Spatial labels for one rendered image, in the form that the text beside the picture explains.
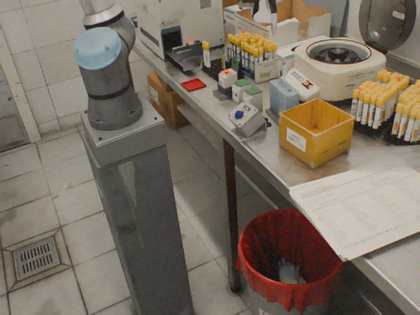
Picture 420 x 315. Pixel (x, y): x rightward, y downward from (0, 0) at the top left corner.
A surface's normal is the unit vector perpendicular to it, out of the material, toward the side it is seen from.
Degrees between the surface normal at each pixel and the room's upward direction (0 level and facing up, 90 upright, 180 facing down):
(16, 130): 90
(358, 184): 0
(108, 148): 90
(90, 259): 0
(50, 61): 90
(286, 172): 0
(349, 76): 90
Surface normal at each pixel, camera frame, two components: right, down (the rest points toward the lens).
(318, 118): -0.85, 0.36
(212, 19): 0.46, 0.48
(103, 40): -0.11, -0.70
